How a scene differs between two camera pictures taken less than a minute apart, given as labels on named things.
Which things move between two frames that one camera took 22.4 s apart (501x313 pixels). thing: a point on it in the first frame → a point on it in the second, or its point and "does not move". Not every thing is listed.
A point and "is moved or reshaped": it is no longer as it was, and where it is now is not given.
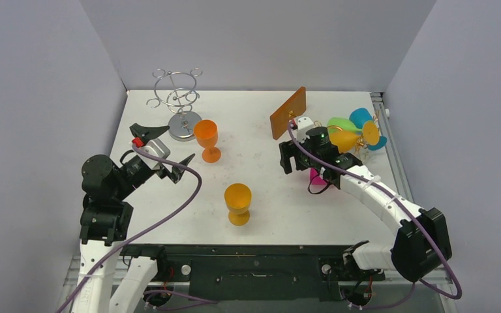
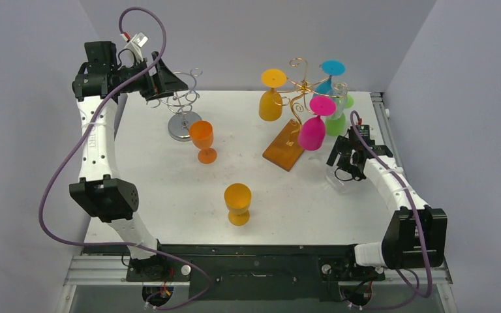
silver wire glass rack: [176, 90] does not move
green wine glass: [342, 123] is moved or reshaped
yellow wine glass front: [238, 197] does not move
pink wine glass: [316, 180] → [312, 131]
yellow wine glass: [345, 141] → [271, 101]
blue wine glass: [359, 117] → [331, 68]
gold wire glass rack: [294, 107] is moved or reshaped
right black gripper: [293, 156] → [341, 151]
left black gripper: [146, 132] → [161, 84]
